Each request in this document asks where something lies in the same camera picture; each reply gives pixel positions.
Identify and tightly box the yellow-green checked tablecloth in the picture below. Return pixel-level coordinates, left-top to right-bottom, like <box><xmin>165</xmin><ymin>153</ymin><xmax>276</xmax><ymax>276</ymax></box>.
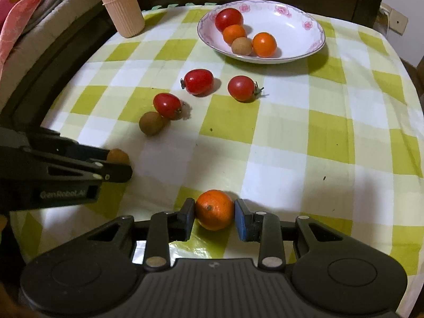
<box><xmin>10</xmin><ymin>5</ymin><xmax>424</xmax><ymax>279</ymax></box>

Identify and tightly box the beige wall socket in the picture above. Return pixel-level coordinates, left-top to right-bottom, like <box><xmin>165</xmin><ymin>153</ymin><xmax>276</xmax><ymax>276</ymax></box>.
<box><xmin>381</xmin><ymin>3</ymin><xmax>406</xmax><ymax>35</ymax></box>

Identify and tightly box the large red tomato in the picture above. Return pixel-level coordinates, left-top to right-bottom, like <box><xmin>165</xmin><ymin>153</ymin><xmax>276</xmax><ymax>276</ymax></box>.
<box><xmin>215</xmin><ymin>7</ymin><xmax>244</xmax><ymax>33</ymax></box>

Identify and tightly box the pink ribbed cylindrical container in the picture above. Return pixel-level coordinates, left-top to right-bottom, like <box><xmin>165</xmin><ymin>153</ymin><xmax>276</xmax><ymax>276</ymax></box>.
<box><xmin>90</xmin><ymin>0</ymin><xmax>145</xmax><ymax>38</ymax></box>

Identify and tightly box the red cherry tomato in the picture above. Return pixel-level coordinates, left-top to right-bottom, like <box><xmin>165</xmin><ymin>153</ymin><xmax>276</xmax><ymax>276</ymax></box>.
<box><xmin>227</xmin><ymin>76</ymin><xmax>264</xmax><ymax>102</ymax></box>
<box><xmin>180</xmin><ymin>69</ymin><xmax>214</xmax><ymax>95</ymax></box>
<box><xmin>153</xmin><ymin>93</ymin><xmax>184</xmax><ymax>120</ymax></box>

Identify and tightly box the brown wooden wardrobe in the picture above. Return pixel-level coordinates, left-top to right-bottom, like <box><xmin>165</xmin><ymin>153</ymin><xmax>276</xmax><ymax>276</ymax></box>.
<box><xmin>399</xmin><ymin>56</ymin><xmax>424</xmax><ymax>107</ymax></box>

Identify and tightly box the brown quilted mattress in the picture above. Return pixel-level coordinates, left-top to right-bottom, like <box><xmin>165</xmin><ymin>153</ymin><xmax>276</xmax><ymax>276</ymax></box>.
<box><xmin>0</xmin><ymin>0</ymin><xmax>103</xmax><ymax>87</ymax></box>

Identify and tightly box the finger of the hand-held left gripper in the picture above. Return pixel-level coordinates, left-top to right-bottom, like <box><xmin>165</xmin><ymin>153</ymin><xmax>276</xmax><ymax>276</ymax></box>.
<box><xmin>25</xmin><ymin>127</ymin><xmax>110</xmax><ymax>161</ymax></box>
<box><xmin>20</xmin><ymin>145</ymin><xmax>134</xmax><ymax>189</ymax></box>

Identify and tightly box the white floral plate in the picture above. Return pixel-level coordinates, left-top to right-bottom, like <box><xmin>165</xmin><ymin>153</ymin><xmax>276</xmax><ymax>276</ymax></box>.
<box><xmin>197</xmin><ymin>0</ymin><xmax>326</xmax><ymax>64</ymax></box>

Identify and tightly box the small orange mandarin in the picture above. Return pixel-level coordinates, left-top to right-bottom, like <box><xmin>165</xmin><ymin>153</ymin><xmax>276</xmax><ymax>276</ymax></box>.
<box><xmin>252</xmin><ymin>32</ymin><xmax>277</xmax><ymax>58</ymax></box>
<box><xmin>195</xmin><ymin>189</ymin><xmax>235</xmax><ymax>231</ymax></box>
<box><xmin>223</xmin><ymin>24</ymin><xmax>247</xmax><ymax>45</ymax></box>

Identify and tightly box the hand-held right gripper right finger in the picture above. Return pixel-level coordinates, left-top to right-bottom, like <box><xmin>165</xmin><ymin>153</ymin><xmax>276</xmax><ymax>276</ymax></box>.
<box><xmin>234</xmin><ymin>198</ymin><xmax>361</xmax><ymax>270</ymax></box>

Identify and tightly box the dark bed frame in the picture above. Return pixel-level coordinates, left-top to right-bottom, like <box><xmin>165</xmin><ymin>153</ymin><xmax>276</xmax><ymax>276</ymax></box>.
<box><xmin>0</xmin><ymin>2</ymin><xmax>116</xmax><ymax>130</ymax></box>

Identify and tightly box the brown longan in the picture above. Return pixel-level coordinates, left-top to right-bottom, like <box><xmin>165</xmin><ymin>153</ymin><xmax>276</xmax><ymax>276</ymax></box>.
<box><xmin>231</xmin><ymin>37</ymin><xmax>254</xmax><ymax>56</ymax></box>
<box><xmin>139</xmin><ymin>112</ymin><xmax>169</xmax><ymax>136</ymax></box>
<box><xmin>107</xmin><ymin>149</ymin><xmax>130</xmax><ymax>166</ymax></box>

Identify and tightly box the pink floral blanket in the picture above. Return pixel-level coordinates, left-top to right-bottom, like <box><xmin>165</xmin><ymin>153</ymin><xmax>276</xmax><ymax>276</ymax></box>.
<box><xmin>0</xmin><ymin>0</ymin><xmax>87</xmax><ymax>70</ymax></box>

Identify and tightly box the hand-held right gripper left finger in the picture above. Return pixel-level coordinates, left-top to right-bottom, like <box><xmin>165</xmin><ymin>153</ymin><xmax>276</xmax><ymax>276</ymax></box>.
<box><xmin>66</xmin><ymin>198</ymin><xmax>196</xmax><ymax>271</ymax></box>

